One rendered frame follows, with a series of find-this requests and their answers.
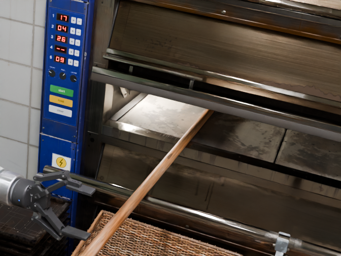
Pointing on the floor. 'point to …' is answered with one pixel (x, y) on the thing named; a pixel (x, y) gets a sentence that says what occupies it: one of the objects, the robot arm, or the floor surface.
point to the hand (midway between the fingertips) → (87, 214)
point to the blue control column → (67, 5)
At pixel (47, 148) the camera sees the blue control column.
